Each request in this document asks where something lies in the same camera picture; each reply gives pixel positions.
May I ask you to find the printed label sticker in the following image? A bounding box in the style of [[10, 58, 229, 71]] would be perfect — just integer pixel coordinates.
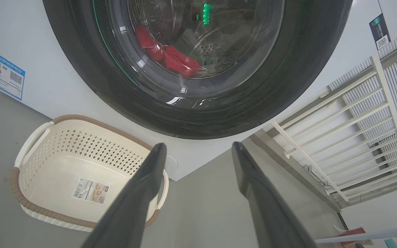
[[72, 178, 110, 205]]

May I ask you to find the small red box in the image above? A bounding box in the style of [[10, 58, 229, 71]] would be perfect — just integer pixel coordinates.
[[338, 227, 368, 247]]

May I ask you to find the white slatted gate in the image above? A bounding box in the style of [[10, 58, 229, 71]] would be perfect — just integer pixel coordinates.
[[270, 54, 397, 204]]

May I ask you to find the dark blue QR sticker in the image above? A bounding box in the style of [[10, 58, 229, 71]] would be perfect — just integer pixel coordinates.
[[369, 14, 391, 50]]

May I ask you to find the black round washer door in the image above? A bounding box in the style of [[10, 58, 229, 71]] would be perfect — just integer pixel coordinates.
[[42, 0, 353, 140]]

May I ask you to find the cream plastic laundry basket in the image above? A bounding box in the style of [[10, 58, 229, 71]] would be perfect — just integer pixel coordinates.
[[10, 114, 170, 233]]

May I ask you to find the red and white garment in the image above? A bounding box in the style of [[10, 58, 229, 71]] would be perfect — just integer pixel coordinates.
[[135, 27, 202, 78]]

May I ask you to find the steel washer drum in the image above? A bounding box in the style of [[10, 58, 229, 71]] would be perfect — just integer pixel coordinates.
[[128, 0, 285, 79]]

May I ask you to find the white washing machine body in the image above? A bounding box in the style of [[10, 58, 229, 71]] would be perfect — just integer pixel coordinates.
[[0, 0, 397, 181]]

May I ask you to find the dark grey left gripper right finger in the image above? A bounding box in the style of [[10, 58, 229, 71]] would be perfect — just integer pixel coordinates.
[[232, 142, 318, 248]]

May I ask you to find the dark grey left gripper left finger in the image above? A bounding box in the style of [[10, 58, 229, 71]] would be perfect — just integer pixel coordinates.
[[81, 143, 167, 248]]

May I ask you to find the blue energy label sticker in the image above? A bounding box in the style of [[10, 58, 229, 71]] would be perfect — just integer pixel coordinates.
[[0, 52, 26, 101]]

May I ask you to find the white flat bar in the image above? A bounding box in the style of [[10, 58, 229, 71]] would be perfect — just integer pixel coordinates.
[[315, 225, 397, 244]]

